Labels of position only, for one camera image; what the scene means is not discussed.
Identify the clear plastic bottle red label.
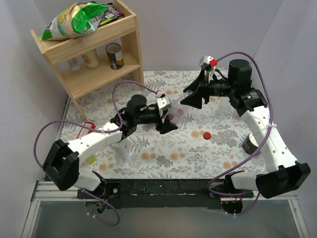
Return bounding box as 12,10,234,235
167,90,193,126

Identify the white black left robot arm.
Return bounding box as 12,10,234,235
43,95,178,198

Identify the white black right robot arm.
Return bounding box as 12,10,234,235
180,56,311,198

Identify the white bottle black cap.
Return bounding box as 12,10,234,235
111,138,130,160

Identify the yellow cap bottle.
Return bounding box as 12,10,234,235
86,154,97,164

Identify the red snack box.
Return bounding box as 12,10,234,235
76,121,96,139

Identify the dark food can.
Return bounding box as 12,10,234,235
106,43,124,70

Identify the cream jar on shelf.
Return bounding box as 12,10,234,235
81,49,100,68

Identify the wooden shelf unit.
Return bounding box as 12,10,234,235
30,0,144,120

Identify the clear glass on shelf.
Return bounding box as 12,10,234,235
67,57,80,71

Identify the dark purple snack box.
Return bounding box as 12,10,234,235
98,3,124,27

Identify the green chip bag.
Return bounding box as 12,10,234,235
41,2,107,41

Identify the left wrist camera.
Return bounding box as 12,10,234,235
157,96,172,111

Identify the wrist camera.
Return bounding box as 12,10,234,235
157,96,172,111
199,56,217,76

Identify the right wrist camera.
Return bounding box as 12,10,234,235
199,56,217,76

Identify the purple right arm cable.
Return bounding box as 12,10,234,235
207,51,274,215

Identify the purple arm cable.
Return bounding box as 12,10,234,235
33,80,165,227
207,51,274,215

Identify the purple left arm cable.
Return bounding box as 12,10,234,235
33,80,165,227

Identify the aluminium frame rail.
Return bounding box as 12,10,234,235
247,179,310,238

